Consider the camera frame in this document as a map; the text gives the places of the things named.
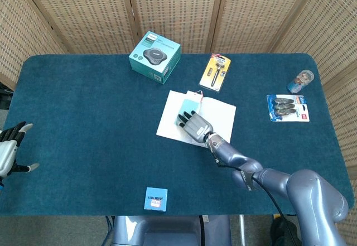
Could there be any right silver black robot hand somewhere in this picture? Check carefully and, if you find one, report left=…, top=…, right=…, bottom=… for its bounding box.
left=176, top=110, right=214, bottom=143

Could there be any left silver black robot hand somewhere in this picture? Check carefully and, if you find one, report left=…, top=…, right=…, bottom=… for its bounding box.
left=0, top=122, right=40, bottom=179

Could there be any light blue white bookmark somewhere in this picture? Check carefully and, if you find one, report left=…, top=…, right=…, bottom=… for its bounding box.
left=175, top=90, right=206, bottom=127

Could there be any open white lined notebook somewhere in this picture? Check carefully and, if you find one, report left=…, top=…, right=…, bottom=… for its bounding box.
left=156, top=90, right=237, bottom=154

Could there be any yellow razor blister pack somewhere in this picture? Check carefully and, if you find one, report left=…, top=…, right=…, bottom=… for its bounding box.
left=199, top=53, right=232, bottom=93

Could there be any small light blue box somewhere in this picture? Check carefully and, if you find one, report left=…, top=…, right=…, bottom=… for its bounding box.
left=143, top=186, right=168, bottom=212

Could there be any teal speaker product box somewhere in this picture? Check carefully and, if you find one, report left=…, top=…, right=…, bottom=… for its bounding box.
left=128, top=31, right=182, bottom=85

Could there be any dark teal table mat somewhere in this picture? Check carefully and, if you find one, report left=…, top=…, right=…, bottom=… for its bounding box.
left=0, top=53, right=355, bottom=216

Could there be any blue blister pack with clips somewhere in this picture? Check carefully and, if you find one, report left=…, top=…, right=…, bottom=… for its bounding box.
left=266, top=94, right=310, bottom=123

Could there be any grey-blue robot torso base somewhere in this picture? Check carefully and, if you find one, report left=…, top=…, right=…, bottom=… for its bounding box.
left=111, top=215, right=232, bottom=246

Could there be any metal table leg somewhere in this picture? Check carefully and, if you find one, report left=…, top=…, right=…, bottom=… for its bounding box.
left=239, top=215, right=247, bottom=246

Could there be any figurine in clear capsule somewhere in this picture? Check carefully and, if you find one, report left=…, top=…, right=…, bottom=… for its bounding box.
left=287, top=69, right=315, bottom=94

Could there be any black rounded object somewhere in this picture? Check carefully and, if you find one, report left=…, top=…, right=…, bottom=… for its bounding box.
left=271, top=217, right=302, bottom=246

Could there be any woven bamboo folding screen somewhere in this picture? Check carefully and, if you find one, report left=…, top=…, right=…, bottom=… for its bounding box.
left=0, top=0, right=357, bottom=246

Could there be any black cable on torso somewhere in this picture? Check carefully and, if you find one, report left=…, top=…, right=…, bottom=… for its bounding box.
left=198, top=215, right=205, bottom=246

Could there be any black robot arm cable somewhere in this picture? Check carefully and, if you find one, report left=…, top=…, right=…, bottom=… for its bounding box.
left=213, top=156, right=298, bottom=246

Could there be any blue cable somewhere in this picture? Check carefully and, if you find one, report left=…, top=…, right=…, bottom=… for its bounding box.
left=103, top=215, right=115, bottom=246

